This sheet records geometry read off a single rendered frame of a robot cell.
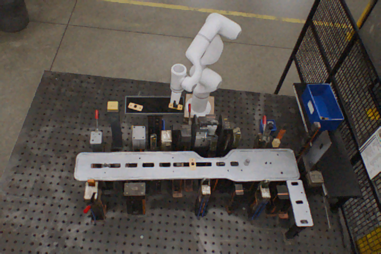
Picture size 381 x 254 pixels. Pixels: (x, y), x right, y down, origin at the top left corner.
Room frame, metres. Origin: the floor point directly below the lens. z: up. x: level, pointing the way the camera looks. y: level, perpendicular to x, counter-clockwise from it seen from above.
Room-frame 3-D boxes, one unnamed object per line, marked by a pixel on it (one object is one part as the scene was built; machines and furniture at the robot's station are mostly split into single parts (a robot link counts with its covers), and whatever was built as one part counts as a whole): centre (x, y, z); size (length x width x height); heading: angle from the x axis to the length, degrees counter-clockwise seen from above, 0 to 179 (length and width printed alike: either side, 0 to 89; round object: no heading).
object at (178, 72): (1.37, 0.08, 1.44); 0.09 x 0.08 x 0.13; 60
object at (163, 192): (1.03, 0.13, 0.84); 0.13 x 0.11 x 0.29; 10
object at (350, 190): (1.42, -0.92, 1.02); 0.90 x 0.22 x 0.03; 10
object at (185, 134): (1.26, 0.00, 0.89); 0.13 x 0.11 x 0.38; 10
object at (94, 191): (0.78, 0.47, 0.88); 0.15 x 0.11 x 0.36; 10
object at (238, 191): (0.95, -0.37, 0.84); 0.11 x 0.08 x 0.29; 10
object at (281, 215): (0.98, -0.72, 0.84); 0.11 x 0.06 x 0.29; 10
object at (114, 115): (1.31, 0.47, 0.92); 0.08 x 0.08 x 0.44; 10
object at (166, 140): (1.19, 0.11, 0.89); 0.13 x 0.11 x 0.38; 10
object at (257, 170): (1.06, -0.05, 1.00); 1.38 x 0.22 x 0.02; 100
